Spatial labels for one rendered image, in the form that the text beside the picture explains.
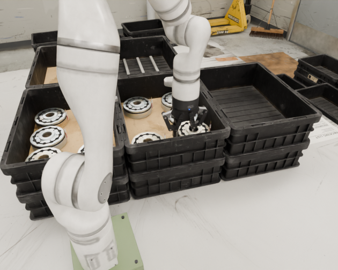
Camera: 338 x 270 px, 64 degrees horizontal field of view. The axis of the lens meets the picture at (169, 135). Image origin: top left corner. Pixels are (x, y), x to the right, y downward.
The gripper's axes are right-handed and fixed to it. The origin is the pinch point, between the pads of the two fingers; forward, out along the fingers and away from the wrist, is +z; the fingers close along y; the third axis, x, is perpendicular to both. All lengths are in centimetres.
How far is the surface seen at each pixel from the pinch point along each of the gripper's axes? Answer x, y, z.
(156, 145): -9.0, -10.3, -5.0
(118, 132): -0.1, -19.4, -4.4
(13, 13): 336, -121, 43
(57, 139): 8.6, -37.9, 1.4
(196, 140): -9.0, 0.6, -4.7
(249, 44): 269, 181, 87
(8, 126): 43, -64, 17
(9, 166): -8.4, -46.1, -5.8
